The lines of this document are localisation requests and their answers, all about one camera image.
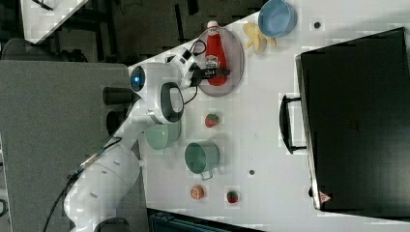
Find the red toy strawberry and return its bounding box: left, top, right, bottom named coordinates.
left=205, top=114, right=219, bottom=128
left=226, top=190, right=239, bottom=204

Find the green metal mug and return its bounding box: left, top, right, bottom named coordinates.
left=185, top=140, right=220, bottom=181

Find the dark cylinder cup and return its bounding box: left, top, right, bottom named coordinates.
left=102, top=87, right=134, bottom=105

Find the peeled toy banana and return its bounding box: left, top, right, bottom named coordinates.
left=243, top=23, right=277, bottom=54

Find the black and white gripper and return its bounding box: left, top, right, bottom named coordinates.
left=165, top=47, right=230, bottom=89

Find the blue bowl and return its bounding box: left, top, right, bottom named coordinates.
left=258, top=0, right=297, bottom=38

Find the green perforated colander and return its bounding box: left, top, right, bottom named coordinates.
left=144, top=123, right=181, bottom=151

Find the red toy strawberry upper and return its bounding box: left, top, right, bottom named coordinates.
left=205, top=114, right=219, bottom=128

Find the toy orange half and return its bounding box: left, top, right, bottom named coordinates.
left=190, top=185, right=205, bottom=200

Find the toaster oven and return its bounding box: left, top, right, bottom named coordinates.
left=295, top=27, right=410, bottom=221

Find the grey round plate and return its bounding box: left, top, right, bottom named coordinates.
left=192, top=28, right=245, bottom=98

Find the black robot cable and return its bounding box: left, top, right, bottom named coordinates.
left=42, top=39, right=207, bottom=232

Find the red toy strawberry lower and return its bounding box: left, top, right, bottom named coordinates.
left=226, top=190, right=239, bottom=204

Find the red ketchup bottle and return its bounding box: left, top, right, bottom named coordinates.
left=205, top=20, right=227, bottom=69

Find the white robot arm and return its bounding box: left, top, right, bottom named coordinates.
left=64, top=48, right=230, bottom=232

